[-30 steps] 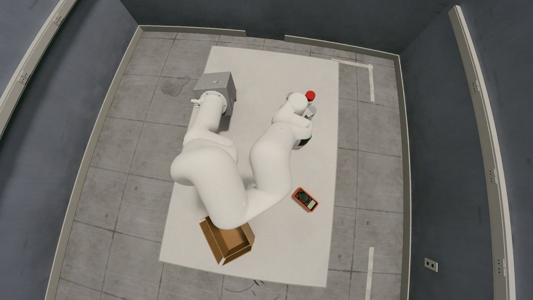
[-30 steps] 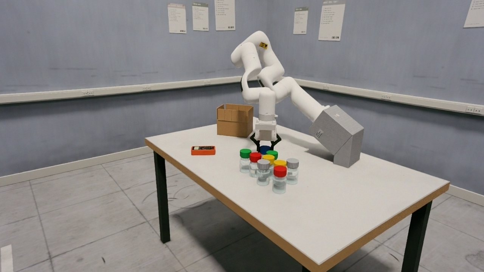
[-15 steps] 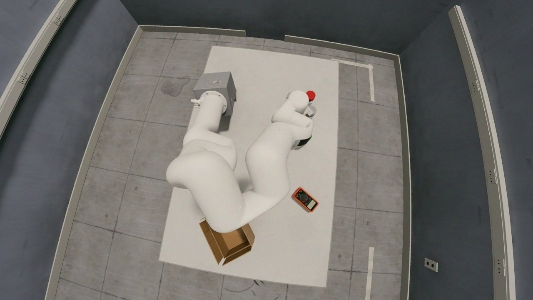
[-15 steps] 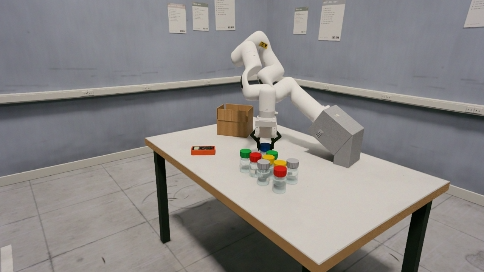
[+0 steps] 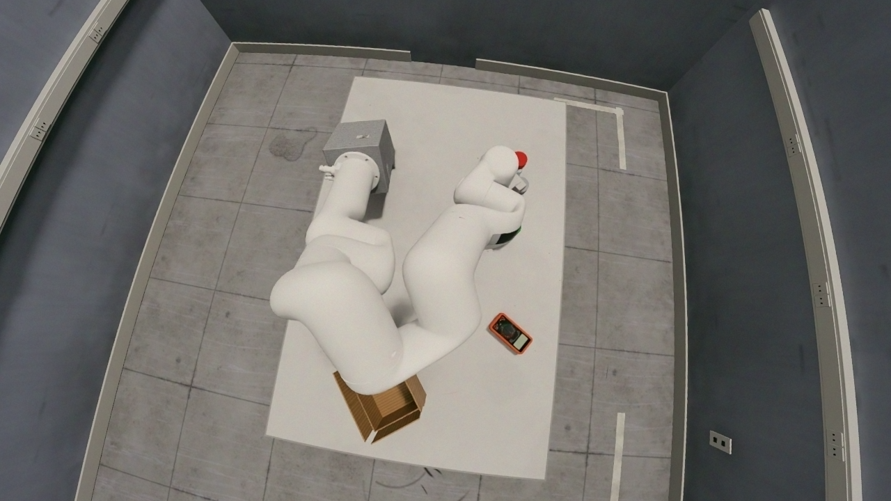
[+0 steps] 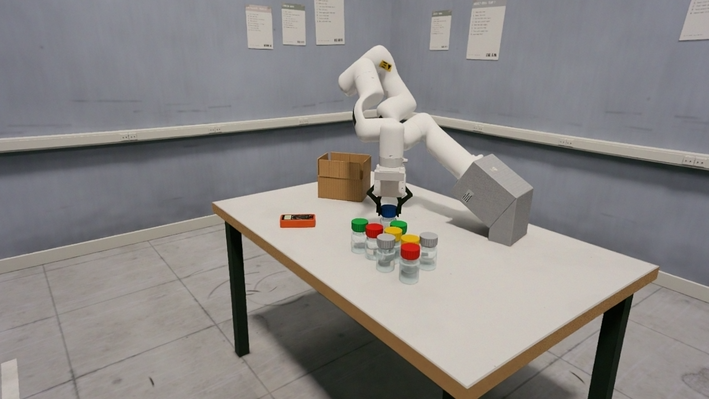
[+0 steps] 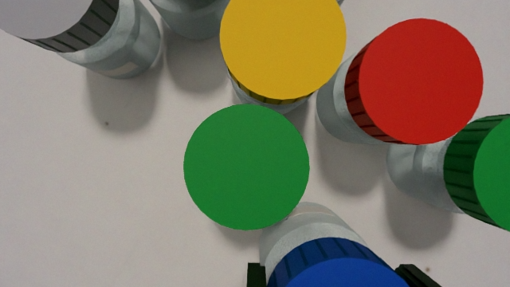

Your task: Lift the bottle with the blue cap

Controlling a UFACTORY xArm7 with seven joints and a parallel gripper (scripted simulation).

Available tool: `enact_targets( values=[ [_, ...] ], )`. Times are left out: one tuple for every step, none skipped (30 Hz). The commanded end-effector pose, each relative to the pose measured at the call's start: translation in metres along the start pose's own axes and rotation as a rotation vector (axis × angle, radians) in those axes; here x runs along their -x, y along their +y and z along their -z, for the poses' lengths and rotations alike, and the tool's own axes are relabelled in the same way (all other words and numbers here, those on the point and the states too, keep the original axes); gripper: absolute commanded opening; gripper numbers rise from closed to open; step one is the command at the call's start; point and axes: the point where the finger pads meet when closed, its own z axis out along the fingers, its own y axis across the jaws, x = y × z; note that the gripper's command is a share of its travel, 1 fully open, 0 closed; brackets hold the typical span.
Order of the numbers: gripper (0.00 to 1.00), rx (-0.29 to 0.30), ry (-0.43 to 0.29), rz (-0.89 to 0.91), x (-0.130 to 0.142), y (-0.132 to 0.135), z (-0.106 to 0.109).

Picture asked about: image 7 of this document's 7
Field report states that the bottle with blue cap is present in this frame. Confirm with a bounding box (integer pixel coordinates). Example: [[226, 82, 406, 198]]
[[259, 202, 409, 287]]

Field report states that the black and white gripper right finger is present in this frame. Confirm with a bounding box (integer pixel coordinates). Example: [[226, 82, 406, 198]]
[[394, 264, 442, 287]]

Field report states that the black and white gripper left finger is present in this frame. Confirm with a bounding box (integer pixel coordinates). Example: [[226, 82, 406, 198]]
[[246, 262, 267, 287]]

